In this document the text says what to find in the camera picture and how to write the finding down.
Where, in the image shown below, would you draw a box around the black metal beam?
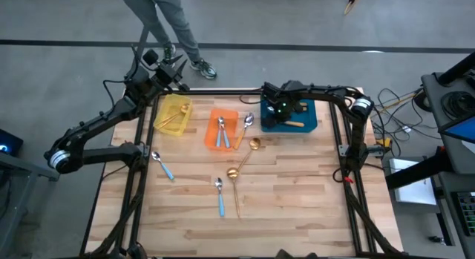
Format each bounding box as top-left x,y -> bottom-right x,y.
385,147 -> 446,189

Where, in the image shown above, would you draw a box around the black metal table frame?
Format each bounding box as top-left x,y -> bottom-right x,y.
79,80 -> 405,259

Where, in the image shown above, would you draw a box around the blue plastic bin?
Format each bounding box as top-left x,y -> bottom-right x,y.
259,98 -> 318,134

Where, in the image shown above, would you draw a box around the yellow hanging cord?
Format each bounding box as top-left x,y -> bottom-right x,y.
343,0 -> 363,16

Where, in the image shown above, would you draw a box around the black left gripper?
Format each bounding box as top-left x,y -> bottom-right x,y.
142,49 -> 190,95

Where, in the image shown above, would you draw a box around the tangled floor cables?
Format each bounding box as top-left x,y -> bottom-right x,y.
367,87 -> 428,141

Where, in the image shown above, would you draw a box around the yellow translucent plastic bin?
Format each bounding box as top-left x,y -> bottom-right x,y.
153,94 -> 194,137

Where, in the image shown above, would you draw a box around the gray equipment cart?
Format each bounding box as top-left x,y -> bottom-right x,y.
421,71 -> 475,177

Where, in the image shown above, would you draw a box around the blue tablet screen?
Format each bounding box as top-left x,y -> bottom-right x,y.
439,116 -> 475,145

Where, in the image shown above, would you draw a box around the gray metal table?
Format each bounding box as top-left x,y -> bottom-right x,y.
0,151 -> 62,259

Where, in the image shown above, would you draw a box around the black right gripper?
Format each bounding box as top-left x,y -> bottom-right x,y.
261,80 -> 298,129

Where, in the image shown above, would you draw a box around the black device with blue light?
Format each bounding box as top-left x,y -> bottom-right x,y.
0,128 -> 24,159

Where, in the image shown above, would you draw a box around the orange translucent plastic bin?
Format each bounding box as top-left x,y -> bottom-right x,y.
203,108 -> 240,152

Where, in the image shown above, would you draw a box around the person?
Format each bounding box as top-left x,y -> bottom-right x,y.
117,0 -> 219,81

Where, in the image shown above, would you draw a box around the coiled black cable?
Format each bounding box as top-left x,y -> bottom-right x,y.
440,91 -> 475,121

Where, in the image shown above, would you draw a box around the black button panel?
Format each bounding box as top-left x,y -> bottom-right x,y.
455,191 -> 475,227

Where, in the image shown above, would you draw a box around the black monitor pole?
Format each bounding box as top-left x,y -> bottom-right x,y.
437,50 -> 475,85

